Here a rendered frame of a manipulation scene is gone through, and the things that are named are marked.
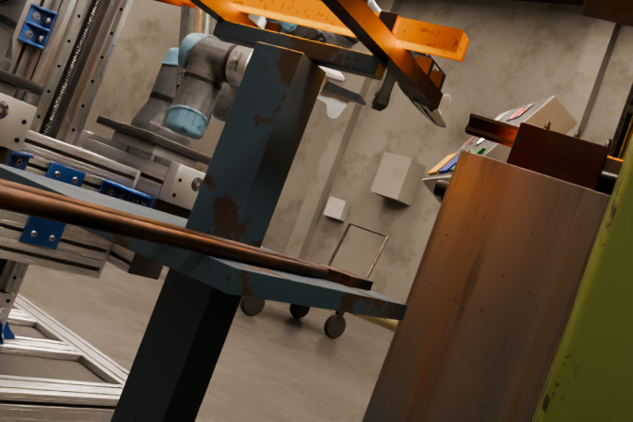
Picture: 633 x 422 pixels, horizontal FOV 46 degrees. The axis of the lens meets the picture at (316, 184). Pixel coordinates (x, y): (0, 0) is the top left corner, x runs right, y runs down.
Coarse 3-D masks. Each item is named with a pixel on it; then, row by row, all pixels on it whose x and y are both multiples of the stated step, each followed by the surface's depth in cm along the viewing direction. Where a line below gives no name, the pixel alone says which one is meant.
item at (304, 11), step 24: (168, 0) 89; (240, 0) 82; (264, 0) 81; (288, 0) 80; (312, 0) 78; (312, 24) 80; (336, 24) 76; (408, 24) 73; (432, 24) 72; (408, 48) 75; (432, 48) 72; (456, 48) 71
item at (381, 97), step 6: (384, 72) 166; (384, 78) 163; (390, 78) 163; (396, 78) 164; (384, 84) 163; (390, 84) 163; (378, 90) 166; (384, 90) 163; (390, 90) 163; (378, 96) 163; (384, 96) 163; (372, 102) 166; (378, 102) 163; (384, 102) 163; (378, 108) 164
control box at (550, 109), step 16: (512, 112) 182; (528, 112) 166; (544, 112) 162; (560, 112) 162; (560, 128) 162; (464, 144) 192; (480, 144) 175; (496, 144) 161; (432, 176) 184; (448, 176) 168; (432, 192) 192
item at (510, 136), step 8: (472, 120) 123; (480, 120) 122; (488, 120) 122; (472, 128) 122; (480, 128) 123; (488, 128) 122; (496, 128) 122; (504, 128) 121; (512, 128) 120; (480, 136) 123; (488, 136) 121; (496, 136) 121; (504, 136) 121; (512, 136) 121; (504, 144) 122
